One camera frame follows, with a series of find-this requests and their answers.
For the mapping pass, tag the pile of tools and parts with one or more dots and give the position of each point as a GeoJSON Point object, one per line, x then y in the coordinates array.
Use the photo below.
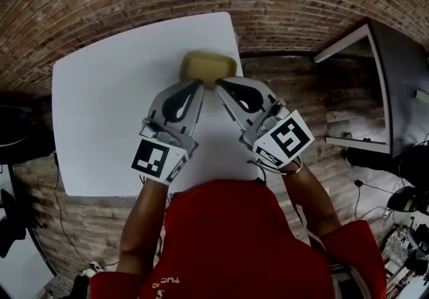
{"type": "Point", "coordinates": [407, 250]}

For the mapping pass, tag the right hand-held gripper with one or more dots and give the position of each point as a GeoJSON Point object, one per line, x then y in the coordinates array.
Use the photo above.
{"type": "Point", "coordinates": [268, 123]}

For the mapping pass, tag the person's right forearm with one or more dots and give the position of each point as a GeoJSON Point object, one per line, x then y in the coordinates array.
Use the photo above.
{"type": "Point", "coordinates": [311, 200]}

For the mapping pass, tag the black and white shelf unit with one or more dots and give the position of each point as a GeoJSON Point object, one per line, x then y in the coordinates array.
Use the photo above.
{"type": "Point", "coordinates": [399, 83]}

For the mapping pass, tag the black office chair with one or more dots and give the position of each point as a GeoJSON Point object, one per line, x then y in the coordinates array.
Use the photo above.
{"type": "Point", "coordinates": [11, 220]}

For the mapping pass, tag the person's left forearm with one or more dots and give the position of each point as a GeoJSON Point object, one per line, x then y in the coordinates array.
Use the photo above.
{"type": "Point", "coordinates": [142, 224]}

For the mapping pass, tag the black device with green label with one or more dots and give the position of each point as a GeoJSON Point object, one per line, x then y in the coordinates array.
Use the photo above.
{"type": "Point", "coordinates": [407, 202]}

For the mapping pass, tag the person's red shirt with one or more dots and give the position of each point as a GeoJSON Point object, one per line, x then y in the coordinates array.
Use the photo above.
{"type": "Point", "coordinates": [228, 240]}

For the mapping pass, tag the yellow rectangular tray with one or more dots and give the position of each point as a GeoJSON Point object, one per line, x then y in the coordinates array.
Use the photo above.
{"type": "Point", "coordinates": [206, 68]}

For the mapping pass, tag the black round stool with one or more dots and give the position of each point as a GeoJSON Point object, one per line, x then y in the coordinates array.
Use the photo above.
{"type": "Point", "coordinates": [20, 133]}

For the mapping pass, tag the black bag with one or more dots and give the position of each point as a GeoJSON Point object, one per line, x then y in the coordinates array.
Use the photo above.
{"type": "Point", "coordinates": [375, 158]}

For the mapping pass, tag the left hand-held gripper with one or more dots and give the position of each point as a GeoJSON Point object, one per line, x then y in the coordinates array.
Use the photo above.
{"type": "Point", "coordinates": [174, 141]}

